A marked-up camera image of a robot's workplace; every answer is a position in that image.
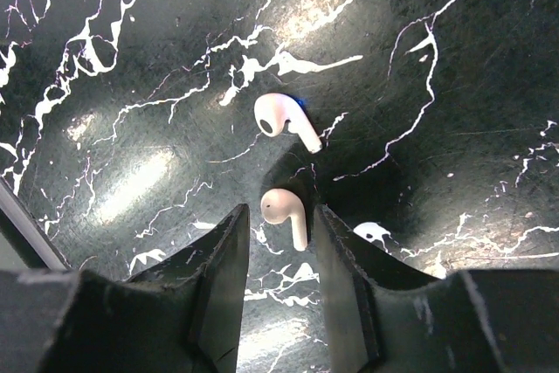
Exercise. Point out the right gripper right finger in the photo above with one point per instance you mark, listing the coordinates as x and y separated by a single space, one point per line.
382 315

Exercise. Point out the beige earbud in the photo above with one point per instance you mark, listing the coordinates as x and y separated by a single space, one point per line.
279 205
274 111

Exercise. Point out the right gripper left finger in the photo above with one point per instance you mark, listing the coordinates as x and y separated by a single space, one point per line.
180 315

